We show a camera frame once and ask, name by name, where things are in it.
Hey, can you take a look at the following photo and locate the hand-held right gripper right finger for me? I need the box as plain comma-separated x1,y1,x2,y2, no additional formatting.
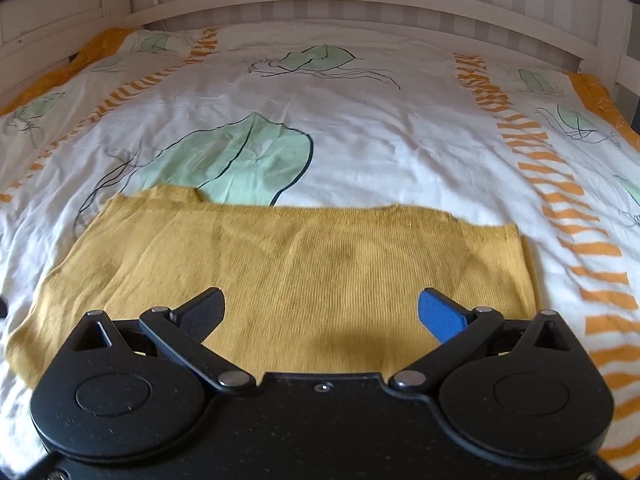
388,288,584,393

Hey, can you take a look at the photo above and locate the leaf print white duvet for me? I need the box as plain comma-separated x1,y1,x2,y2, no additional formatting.
0,25,640,480

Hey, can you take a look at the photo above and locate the mustard yellow knit sweater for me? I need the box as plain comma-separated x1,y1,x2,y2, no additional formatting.
6,185,544,392

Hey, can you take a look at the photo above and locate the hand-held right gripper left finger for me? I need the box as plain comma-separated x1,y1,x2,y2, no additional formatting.
61,287,252,394

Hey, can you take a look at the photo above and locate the white wooden bed frame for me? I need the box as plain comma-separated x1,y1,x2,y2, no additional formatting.
0,0,640,126

